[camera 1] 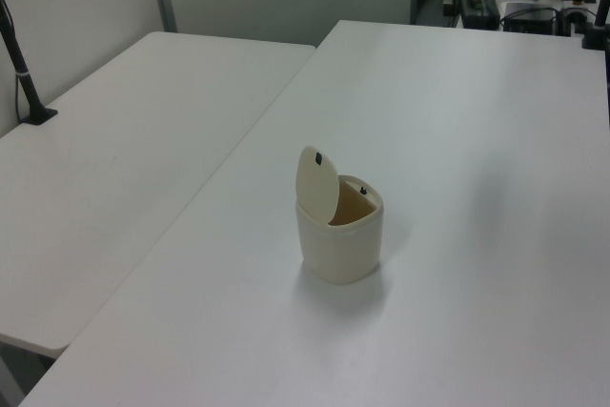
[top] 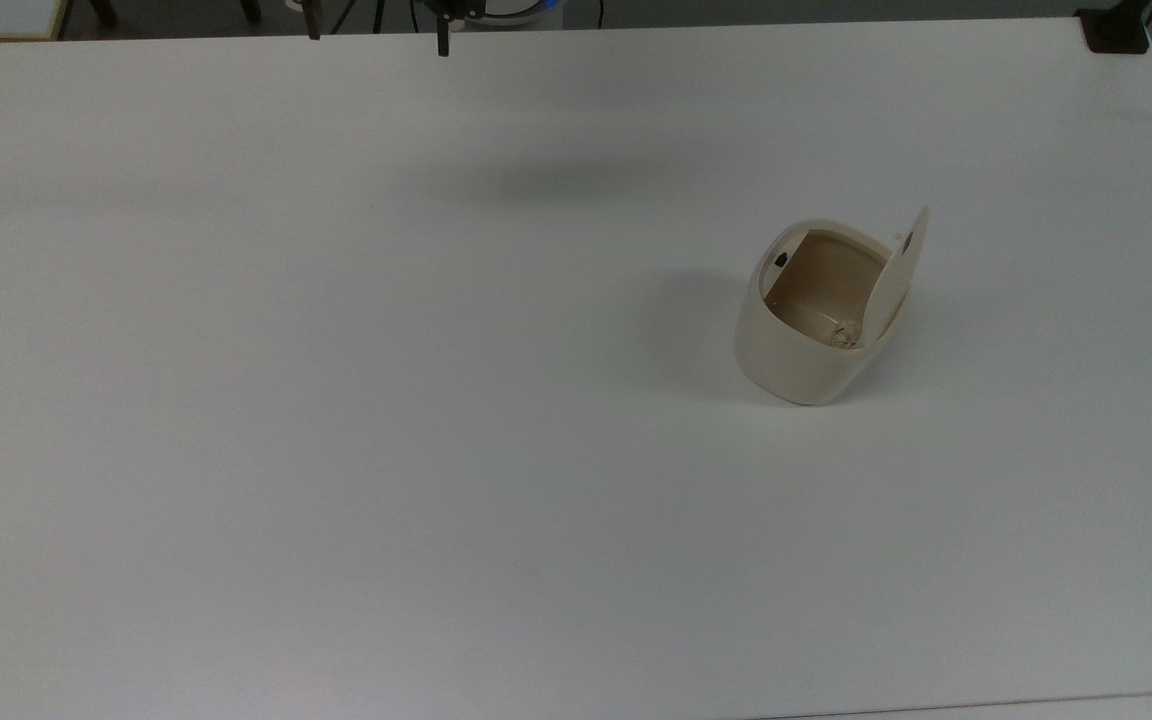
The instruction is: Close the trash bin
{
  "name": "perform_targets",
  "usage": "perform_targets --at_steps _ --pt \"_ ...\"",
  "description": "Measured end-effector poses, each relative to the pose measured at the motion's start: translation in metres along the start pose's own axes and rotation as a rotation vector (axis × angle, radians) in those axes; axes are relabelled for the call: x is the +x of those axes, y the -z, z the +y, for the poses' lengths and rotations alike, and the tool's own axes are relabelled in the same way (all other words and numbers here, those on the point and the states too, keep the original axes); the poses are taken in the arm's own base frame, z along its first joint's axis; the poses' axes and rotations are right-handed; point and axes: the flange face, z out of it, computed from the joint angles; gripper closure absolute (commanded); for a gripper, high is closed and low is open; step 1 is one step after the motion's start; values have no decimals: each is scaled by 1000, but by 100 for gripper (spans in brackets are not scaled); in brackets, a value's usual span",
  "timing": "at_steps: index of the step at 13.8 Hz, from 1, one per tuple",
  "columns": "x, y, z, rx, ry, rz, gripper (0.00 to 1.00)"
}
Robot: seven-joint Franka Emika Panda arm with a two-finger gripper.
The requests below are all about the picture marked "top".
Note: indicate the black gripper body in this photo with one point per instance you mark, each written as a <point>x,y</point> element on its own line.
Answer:
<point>456,8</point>

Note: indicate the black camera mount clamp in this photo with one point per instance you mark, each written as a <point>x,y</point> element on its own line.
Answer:
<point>1114,30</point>

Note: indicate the black upright bar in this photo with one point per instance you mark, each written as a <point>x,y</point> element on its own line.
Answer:
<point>313,18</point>

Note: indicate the crumpled paper scrap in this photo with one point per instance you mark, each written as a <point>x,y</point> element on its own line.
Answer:
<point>843,335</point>

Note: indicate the brown chair leg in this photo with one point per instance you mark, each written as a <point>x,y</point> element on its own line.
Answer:
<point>250,8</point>
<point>103,10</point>

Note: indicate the beige plastic trash bin with lid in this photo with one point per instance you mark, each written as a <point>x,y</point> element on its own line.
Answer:
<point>796,365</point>

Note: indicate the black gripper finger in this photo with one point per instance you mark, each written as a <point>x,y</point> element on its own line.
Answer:
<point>440,35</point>
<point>447,35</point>

